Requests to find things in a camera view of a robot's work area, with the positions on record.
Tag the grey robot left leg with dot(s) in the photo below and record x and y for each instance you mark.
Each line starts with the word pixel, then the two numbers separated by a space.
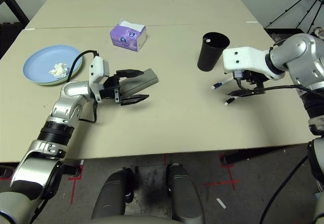
pixel 114 196

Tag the blue plate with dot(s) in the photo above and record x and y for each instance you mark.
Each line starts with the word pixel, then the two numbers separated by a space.
pixel 43 61

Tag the grey robot right leg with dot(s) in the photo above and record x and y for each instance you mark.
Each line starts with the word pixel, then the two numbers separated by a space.
pixel 184 196

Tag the grey robot leg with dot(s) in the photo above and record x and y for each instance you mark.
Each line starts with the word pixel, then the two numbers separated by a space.
pixel 114 196
pixel 184 196

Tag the white pen with blue band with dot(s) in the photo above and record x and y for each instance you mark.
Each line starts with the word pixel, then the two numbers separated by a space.
pixel 219 84

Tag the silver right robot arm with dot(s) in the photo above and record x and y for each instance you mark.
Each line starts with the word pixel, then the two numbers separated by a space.
pixel 301 56

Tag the black table foot bar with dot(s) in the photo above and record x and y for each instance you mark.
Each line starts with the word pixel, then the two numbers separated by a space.
pixel 72 170
pixel 258 155

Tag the white tissue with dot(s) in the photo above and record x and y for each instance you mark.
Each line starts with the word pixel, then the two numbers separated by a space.
pixel 58 70

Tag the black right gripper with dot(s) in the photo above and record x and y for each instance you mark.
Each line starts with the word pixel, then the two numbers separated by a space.
pixel 253 78

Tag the black cup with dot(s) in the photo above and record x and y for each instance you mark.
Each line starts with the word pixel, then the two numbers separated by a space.
pixel 210 59

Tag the side table with black frame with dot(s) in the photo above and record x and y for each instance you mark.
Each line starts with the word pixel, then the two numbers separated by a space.
pixel 15 4

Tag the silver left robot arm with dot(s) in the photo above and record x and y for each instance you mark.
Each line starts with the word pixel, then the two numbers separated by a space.
pixel 65 107

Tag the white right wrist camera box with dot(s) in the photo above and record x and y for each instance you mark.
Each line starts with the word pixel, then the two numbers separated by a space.
pixel 248 59

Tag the white tape strip on table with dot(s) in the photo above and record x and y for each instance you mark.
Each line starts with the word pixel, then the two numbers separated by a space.
pixel 30 29
pixel 252 22

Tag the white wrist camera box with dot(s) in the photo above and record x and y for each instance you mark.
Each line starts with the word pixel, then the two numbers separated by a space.
pixel 248 59
pixel 97 69

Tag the grey robot torso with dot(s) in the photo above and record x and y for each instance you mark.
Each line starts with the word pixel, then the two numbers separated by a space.
pixel 139 221

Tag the green plate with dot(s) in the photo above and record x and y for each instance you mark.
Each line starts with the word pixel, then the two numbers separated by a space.
pixel 78 71

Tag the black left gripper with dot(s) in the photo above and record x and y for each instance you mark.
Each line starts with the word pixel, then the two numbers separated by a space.
pixel 110 87

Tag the purple tissue pack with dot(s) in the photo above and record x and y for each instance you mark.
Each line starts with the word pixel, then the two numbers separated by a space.
pixel 124 37

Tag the grey glasses case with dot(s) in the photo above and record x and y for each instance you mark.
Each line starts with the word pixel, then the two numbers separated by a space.
pixel 144 80

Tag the black foam mats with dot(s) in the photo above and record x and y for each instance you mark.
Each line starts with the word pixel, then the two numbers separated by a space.
pixel 10 36

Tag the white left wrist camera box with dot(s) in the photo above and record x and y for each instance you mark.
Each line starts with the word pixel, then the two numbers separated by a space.
pixel 97 69

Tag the black tripod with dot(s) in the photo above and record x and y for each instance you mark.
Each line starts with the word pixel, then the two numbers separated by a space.
pixel 296 6

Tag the white tape strip on floor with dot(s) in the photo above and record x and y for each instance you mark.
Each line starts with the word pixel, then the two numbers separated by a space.
pixel 221 203

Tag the white pen with black band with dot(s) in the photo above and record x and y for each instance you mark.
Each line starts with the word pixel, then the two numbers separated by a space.
pixel 229 102

